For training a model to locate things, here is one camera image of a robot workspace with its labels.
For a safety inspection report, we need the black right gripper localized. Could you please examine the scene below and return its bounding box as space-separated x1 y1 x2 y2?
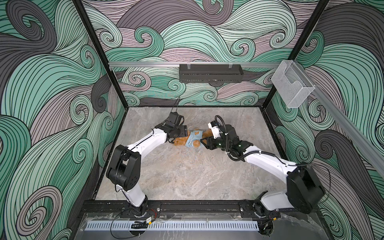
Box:
200 134 233 152

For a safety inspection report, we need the brown teddy bear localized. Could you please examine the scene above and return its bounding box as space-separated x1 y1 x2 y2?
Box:
174 130 213 146

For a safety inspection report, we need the light blue bear hoodie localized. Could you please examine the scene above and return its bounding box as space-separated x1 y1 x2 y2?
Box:
185 130 203 148

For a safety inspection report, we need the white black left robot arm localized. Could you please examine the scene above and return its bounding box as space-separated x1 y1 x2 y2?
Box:
106 112 188 216

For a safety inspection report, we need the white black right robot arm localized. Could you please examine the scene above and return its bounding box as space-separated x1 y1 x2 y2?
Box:
201 121 326 216

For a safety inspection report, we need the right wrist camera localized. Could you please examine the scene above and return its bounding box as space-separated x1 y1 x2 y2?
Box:
208 120 221 139

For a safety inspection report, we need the black perforated wall tray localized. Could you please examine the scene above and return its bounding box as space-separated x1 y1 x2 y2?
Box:
179 65 244 84

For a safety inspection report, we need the clear plastic wall holder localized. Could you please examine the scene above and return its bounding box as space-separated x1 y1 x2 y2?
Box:
272 60 315 109

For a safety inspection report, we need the aluminium back wall rail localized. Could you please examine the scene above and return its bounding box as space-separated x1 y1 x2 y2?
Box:
108 61 280 69

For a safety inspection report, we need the aluminium wall rail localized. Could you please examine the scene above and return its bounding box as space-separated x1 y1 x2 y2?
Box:
108 61 280 69
297 63 384 176

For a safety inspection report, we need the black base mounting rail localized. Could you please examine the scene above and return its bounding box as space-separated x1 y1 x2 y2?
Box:
79 199 319 218

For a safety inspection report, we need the aluminium right wall rail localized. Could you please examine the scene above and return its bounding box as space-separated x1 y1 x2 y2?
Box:
297 63 384 176

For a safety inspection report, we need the white slotted cable duct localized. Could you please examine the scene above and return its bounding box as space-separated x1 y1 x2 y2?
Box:
85 220 259 232

